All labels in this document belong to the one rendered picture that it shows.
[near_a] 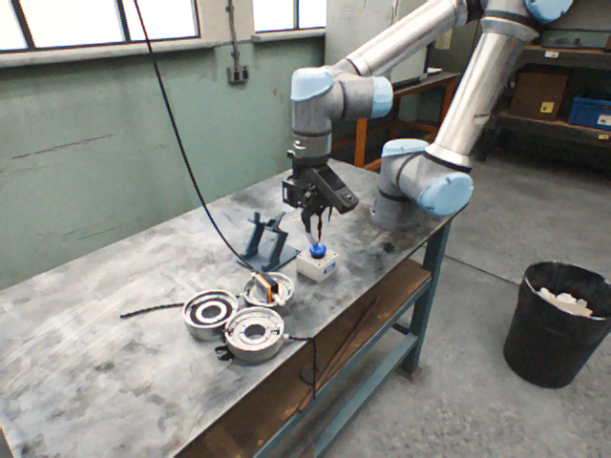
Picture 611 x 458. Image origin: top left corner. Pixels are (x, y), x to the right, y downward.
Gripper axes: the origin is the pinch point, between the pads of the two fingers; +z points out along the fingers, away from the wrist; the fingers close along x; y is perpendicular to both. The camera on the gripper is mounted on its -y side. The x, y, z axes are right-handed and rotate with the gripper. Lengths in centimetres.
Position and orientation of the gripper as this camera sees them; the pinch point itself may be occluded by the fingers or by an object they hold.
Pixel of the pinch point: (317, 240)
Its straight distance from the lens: 84.4
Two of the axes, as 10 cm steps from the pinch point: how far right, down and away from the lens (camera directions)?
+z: 0.0, 8.4, 5.4
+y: -7.5, -3.6, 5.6
